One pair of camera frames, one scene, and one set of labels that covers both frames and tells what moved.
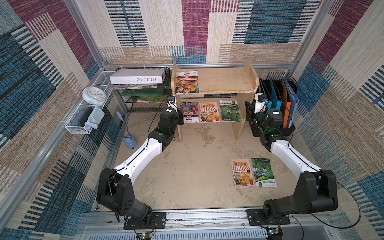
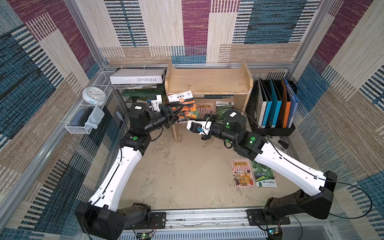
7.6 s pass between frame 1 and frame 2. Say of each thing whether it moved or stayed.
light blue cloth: stayed
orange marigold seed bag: moved
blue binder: stayed
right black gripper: moved
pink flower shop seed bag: stayed
